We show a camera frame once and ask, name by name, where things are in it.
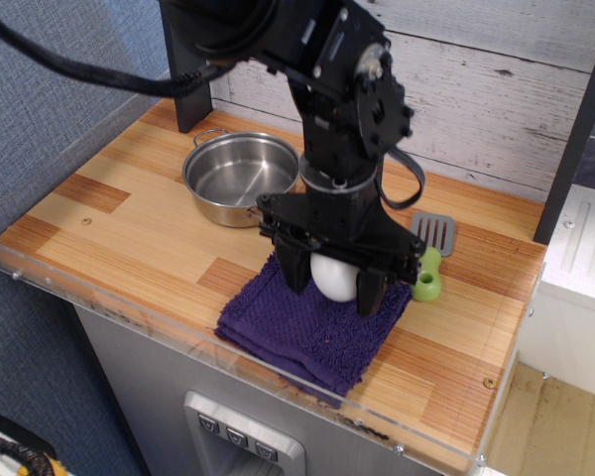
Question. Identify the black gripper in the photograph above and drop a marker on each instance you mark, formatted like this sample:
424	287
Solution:
351	227

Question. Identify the white egg-shaped cup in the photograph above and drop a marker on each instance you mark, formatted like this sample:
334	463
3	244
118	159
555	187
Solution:
336	280

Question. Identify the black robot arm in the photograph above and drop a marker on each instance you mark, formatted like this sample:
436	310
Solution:
337	60

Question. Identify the purple folded towel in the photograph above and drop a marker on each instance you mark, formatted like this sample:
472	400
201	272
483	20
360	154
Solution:
309	336

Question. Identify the small steel pot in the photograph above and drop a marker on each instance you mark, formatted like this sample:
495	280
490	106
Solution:
227	171

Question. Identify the silver dispenser button panel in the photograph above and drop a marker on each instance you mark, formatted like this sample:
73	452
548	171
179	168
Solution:
230	443

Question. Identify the grey toy fridge cabinet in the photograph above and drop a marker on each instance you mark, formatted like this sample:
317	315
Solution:
150	379

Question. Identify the white toy sink counter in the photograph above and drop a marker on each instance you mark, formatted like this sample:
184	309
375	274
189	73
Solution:
558	334

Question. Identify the black and yellow object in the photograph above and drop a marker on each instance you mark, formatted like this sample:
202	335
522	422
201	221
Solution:
24	453

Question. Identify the green handled grey spatula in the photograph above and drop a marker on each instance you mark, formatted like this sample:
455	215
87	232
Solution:
437	232

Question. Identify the black right shelf post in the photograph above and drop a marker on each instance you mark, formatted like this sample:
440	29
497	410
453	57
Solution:
568	165

